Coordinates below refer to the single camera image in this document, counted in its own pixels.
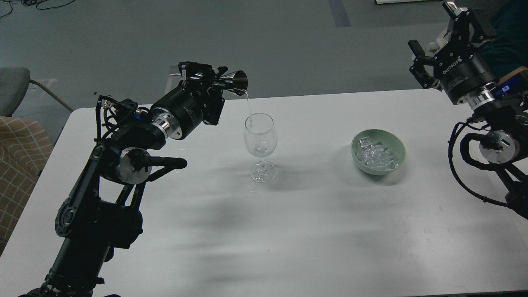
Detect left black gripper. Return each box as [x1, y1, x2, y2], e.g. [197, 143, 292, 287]
[151, 62, 225, 140]

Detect grey chair left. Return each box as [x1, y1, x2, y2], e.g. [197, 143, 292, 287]
[0, 67, 74, 117]

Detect floor cables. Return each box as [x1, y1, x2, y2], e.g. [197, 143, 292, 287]
[0, 0, 77, 18]

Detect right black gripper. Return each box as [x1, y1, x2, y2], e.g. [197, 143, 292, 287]
[408, 1, 498, 105]

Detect steel jigger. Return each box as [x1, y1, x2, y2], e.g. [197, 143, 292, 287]
[213, 70, 248, 96]

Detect white office chair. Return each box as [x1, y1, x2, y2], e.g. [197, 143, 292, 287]
[426, 28, 449, 54]

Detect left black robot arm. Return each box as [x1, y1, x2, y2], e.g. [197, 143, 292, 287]
[25, 61, 248, 297]

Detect clear wine glass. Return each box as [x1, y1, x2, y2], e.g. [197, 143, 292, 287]
[244, 113, 278, 184]

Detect ice cubes pile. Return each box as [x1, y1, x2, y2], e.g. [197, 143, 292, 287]
[355, 137, 401, 172]

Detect seated person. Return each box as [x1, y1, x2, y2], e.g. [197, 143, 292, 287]
[480, 0, 528, 83]

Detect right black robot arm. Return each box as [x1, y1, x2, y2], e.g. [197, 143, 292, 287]
[408, 0, 528, 218]

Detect beige checked cushion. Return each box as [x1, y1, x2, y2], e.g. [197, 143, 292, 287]
[0, 116, 54, 252]

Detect green bowl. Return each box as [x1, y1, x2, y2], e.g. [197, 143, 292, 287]
[351, 129, 407, 176]

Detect floor metal plate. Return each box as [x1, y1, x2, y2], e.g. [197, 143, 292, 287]
[168, 65, 186, 77]

